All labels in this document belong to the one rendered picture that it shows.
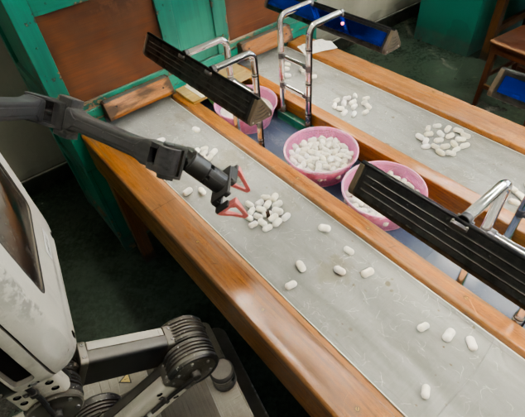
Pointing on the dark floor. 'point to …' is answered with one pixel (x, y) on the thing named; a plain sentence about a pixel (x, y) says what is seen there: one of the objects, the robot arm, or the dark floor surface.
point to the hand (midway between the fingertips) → (245, 202)
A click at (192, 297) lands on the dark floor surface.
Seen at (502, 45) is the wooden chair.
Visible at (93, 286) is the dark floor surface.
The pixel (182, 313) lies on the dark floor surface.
